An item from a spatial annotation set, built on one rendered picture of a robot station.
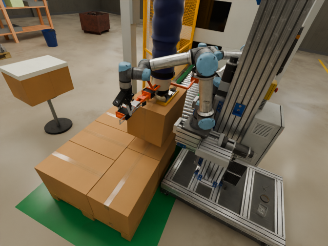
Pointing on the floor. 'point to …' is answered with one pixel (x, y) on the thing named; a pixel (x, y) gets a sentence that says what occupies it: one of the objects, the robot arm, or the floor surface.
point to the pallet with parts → (4, 52)
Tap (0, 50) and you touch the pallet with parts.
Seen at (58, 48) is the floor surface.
